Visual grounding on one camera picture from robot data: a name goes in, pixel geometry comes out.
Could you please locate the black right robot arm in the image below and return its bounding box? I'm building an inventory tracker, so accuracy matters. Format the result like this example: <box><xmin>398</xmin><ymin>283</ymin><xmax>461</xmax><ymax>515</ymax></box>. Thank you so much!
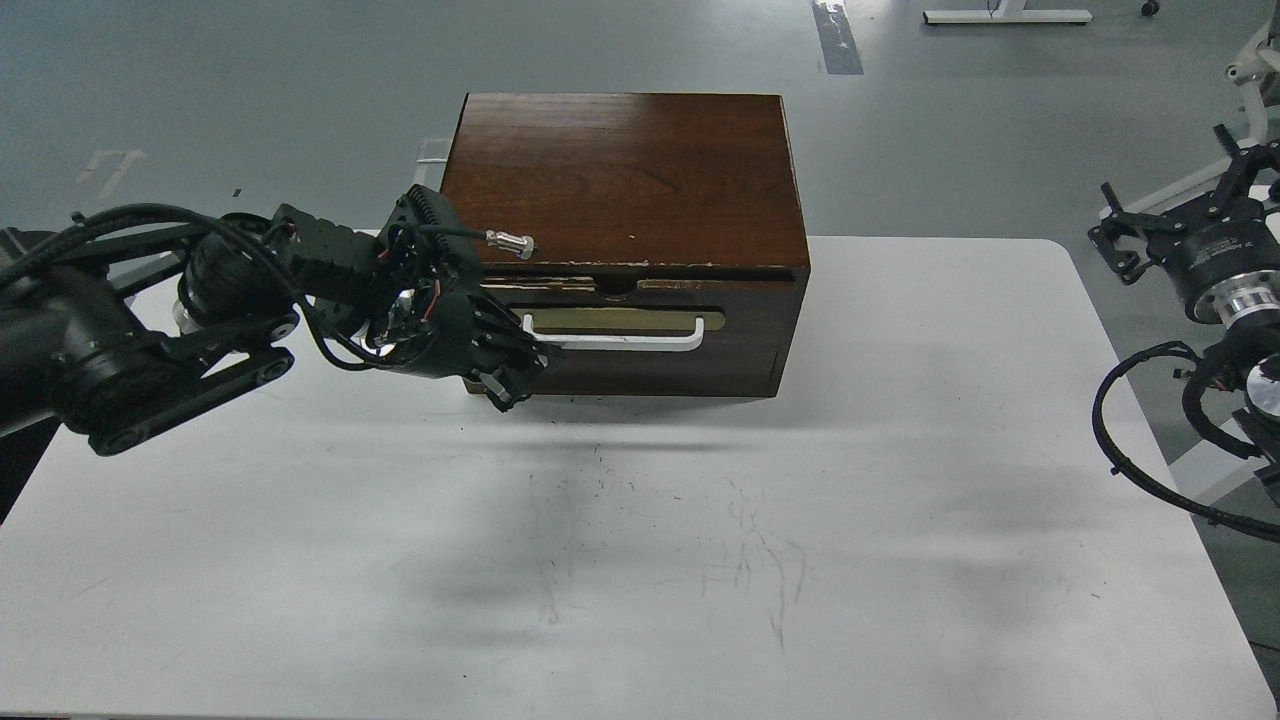
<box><xmin>1088</xmin><ymin>126</ymin><xmax>1279</xmax><ymax>484</ymax></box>

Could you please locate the grey floor tape strip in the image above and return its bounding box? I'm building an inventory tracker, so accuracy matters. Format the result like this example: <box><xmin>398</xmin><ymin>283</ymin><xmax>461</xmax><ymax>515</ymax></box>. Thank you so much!
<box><xmin>810</xmin><ymin>1</ymin><xmax>865</xmax><ymax>77</ymax></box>

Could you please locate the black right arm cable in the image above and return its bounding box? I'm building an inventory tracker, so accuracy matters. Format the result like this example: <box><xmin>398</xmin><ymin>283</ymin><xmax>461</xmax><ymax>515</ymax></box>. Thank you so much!
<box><xmin>1092</xmin><ymin>341</ymin><xmax>1280</xmax><ymax>544</ymax></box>

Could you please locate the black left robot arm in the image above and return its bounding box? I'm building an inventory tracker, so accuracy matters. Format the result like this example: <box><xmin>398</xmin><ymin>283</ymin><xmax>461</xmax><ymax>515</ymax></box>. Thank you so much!
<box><xmin>1</xmin><ymin>184</ymin><xmax>559</xmax><ymax>456</ymax></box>

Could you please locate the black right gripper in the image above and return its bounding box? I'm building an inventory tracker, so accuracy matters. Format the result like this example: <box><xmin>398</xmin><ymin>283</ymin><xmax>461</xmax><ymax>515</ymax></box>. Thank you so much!
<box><xmin>1088</xmin><ymin>124</ymin><xmax>1280</xmax><ymax>301</ymax></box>

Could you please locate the wooden drawer with white handle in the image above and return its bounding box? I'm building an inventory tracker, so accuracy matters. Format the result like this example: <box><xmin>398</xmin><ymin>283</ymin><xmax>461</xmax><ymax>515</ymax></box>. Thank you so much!
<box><xmin>486</xmin><ymin>275</ymin><xmax>806</xmax><ymax>398</ymax></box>

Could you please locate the white table base far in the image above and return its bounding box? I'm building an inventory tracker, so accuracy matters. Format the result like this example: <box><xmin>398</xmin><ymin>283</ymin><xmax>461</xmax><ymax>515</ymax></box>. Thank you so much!
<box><xmin>922</xmin><ymin>1</ymin><xmax>1094</xmax><ymax>26</ymax></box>

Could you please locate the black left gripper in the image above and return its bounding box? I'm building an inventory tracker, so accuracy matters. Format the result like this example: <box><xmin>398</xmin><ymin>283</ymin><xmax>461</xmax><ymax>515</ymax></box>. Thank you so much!
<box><xmin>270</xmin><ymin>184</ymin><xmax>549</xmax><ymax>413</ymax></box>

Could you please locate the dark wooden cabinet box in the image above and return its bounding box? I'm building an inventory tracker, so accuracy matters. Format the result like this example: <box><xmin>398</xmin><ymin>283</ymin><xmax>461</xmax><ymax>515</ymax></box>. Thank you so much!
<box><xmin>440</xmin><ymin>92</ymin><xmax>812</xmax><ymax>398</ymax></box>

